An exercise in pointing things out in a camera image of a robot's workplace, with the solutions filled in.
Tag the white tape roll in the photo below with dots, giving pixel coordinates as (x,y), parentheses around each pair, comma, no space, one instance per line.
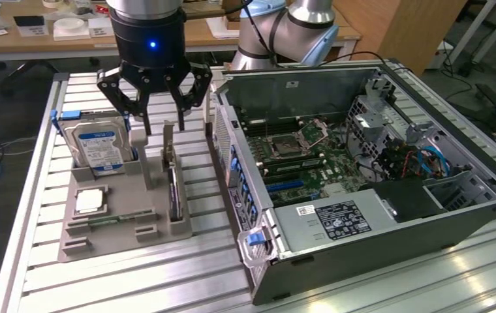
(49,3)

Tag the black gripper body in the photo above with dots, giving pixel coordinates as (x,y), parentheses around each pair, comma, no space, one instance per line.
(147,49)

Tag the green RAM stick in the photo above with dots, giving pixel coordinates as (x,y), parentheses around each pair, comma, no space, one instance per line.
(107,220)

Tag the wooden cabinet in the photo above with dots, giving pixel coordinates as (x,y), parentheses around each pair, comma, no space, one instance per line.
(404,32)

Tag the blue case latch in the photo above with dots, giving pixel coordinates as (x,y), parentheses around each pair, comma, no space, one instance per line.
(256,239)

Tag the graphics card with black fan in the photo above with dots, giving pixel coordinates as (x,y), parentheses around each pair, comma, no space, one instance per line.
(173,192)

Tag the hard disk with blue caddy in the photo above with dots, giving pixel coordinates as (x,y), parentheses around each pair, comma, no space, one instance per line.
(94,146)

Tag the silver disk bay cage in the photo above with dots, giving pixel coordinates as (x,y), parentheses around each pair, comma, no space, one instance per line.
(369,124)

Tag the wooden desk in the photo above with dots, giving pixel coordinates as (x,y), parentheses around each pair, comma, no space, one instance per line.
(11,42)
(200,36)

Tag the flat white box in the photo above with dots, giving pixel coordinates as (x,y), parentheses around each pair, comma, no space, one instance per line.
(70,35)

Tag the metal socket cover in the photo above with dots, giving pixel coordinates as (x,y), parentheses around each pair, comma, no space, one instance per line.
(314,130)

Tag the white box with black top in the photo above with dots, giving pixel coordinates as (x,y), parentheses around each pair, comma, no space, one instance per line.
(31,29)

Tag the silver CPU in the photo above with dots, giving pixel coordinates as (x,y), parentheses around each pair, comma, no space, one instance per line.
(89,202)

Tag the cardboard box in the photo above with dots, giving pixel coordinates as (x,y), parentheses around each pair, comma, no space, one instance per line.
(230,8)

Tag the CPU socket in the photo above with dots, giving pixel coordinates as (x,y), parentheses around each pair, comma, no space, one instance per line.
(284,145)

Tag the grey parts rack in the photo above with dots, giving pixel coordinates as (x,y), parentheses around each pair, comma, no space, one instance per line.
(121,202)

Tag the installed RAM stick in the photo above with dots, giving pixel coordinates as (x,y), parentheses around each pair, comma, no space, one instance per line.
(290,166)

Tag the grey power supply unit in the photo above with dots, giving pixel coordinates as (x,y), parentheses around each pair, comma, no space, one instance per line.
(304,238)

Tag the blue expansion slot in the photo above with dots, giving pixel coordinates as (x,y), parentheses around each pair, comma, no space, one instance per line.
(282,186)

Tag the open dark grey PC case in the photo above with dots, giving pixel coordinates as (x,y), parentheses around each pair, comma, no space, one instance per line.
(361,257)

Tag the red packet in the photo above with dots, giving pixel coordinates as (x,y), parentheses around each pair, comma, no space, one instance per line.
(101,9)

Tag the white round bowl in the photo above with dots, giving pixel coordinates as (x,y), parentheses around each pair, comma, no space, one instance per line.
(70,23)

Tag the white paper stack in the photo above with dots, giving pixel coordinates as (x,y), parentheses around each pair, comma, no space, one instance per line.
(218,27)

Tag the small white box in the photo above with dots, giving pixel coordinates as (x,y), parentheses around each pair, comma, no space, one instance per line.
(98,27)

